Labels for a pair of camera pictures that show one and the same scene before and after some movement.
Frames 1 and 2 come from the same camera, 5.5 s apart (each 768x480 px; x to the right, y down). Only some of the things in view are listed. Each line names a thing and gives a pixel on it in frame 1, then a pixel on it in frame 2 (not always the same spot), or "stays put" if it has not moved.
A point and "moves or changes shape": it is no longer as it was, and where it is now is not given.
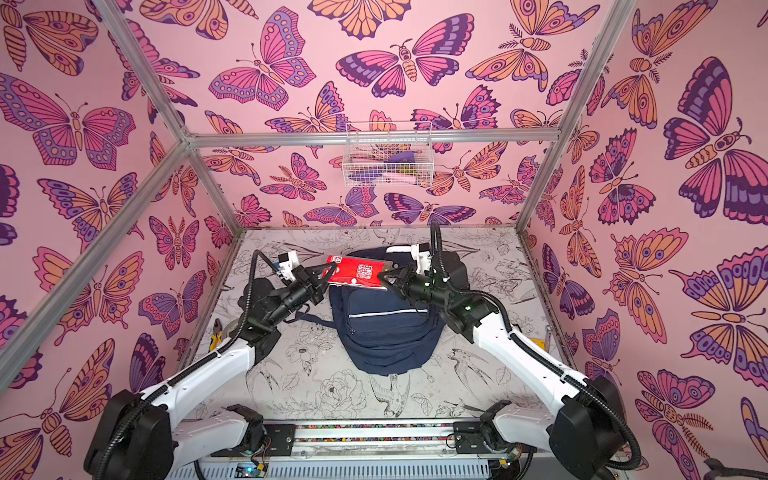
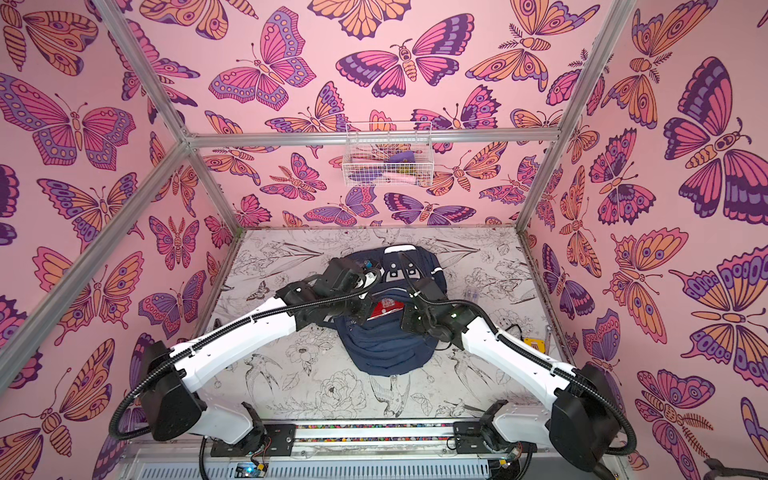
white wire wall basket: x=388 y=154 stays put
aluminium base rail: x=367 y=451 stays put
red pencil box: x=358 y=271 moves or changes shape
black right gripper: x=403 y=283 -> x=417 y=294
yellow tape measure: x=539 y=343 stays put
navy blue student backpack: x=381 y=332 stays put
